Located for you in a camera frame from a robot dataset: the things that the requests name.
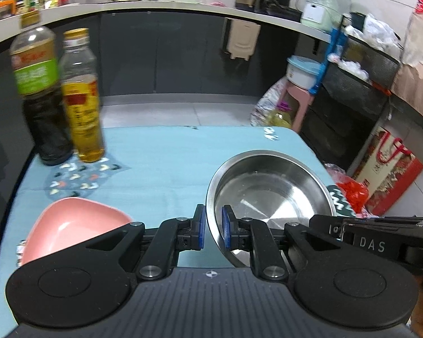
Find floral plastic bag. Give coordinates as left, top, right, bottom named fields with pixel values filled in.
left=250, top=77, right=294, bottom=129

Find red gift bag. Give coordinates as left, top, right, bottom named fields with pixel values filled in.
left=352, top=126, right=423, bottom=217

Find white plastic bag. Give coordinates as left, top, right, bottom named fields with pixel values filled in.
left=345, top=13, right=404, bottom=55

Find white kitchen counter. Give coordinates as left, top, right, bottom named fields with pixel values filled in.
left=0, top=1, right=334, bottom=53

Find pink plastic stool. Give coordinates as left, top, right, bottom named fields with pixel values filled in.
left=280, top=84, right=316, bottom=133

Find white container blue lid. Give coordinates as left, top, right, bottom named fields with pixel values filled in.
left=286, top=55, right=323, bottom=91

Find beige plastic bin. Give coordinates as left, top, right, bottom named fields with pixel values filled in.
left=226, top=17, right=262, bottom=61

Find black mesh rack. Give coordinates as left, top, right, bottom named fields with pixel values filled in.
left=299, top=35, right=401, bottom=173

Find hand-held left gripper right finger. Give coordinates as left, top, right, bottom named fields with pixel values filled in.
left=220, top=204, right=340, bottom=282

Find blue plastic tool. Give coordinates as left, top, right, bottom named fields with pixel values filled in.
left=310, top=28, right=347, bottom=95

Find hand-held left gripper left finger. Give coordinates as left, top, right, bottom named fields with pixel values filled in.
left=86, top=203, right=206, bottom=283

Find stainless steel bowl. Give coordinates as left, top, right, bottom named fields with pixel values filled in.
left=205, top=150, right=338, bottom=268

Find dark vinegar bottle green label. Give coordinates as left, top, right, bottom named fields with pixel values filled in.
left=9, top=25, right=74, bottom=166

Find green zigzag cloth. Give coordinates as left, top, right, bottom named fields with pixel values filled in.
left=325, top=183, right=357, bottom=219

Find black countertop appliance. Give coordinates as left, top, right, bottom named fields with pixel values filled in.
left=259, top=0, right=303, bottom=17

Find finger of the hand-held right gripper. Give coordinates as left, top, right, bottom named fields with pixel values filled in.
left=308, top=214, right=346, bottom=243

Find white rice cooker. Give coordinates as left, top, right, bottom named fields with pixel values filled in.
left=301, top=2, right=334, bottom=32

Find pink oval dish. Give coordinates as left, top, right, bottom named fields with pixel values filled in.
left=19, top=198, right=133, bottom=267

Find beige hanging cloth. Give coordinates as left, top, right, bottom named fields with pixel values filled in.
left=391, top=0, right=423, bottom=128

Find blue tablecloth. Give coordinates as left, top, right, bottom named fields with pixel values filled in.
left=0, top=126, right=339, bottom=338

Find yellow oil bottle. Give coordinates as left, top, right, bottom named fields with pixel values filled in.
left=59, top=28, right=107, bottom=163

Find red plastic bag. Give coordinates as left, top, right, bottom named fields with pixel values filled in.
left=325, top=164, right=382, bottom=219

